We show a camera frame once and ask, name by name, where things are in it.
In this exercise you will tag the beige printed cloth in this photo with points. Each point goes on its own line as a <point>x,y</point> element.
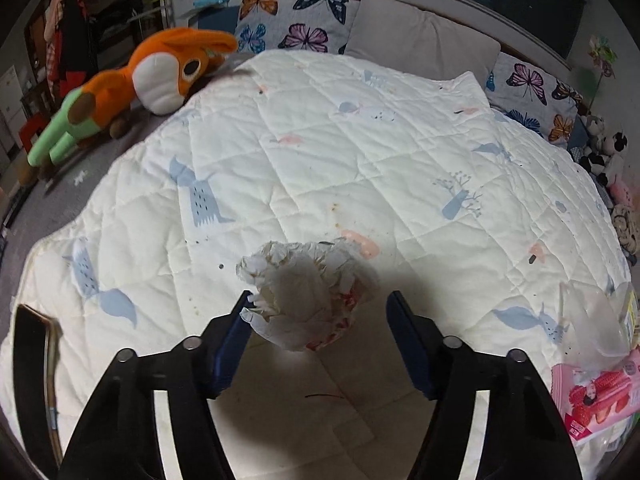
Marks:
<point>625,225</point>

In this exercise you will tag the plain grey pillow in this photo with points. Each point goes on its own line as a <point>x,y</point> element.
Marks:
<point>425,40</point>

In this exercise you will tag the light blue plastic object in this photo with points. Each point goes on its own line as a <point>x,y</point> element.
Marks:
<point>210,0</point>

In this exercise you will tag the white quilted printed blanket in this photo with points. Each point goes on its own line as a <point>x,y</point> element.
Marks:
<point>350,160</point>

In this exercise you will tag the pink plush toy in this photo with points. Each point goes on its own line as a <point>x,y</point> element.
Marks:
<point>622,190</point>

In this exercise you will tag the red stool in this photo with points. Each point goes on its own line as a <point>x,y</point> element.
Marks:
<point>30,130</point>

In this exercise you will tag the dark blue pillow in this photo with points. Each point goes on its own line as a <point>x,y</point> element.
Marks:
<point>220,20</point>

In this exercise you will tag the metal rack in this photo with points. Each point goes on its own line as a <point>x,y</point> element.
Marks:
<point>135,10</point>

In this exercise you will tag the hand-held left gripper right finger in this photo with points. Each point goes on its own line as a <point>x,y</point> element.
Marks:
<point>410,350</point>

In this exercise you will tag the pink wipes packet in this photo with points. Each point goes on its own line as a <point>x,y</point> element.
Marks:
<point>595,395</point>

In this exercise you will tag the hanging clothes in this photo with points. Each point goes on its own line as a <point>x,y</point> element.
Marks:
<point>70,20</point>

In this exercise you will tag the colourful pinwheel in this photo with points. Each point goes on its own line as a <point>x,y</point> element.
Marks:
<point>602,57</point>

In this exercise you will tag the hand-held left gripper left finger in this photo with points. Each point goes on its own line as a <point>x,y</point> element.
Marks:
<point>230,355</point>

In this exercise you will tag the black and white plush cow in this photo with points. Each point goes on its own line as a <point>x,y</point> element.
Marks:
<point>612,145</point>

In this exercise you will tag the grey bed sheet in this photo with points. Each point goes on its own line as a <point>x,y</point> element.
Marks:
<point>55,200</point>

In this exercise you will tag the orange plush toy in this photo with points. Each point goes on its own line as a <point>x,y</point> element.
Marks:
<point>115,95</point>

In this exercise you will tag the butterfly print pillow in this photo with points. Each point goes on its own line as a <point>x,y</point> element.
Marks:
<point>530,85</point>
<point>300,20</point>

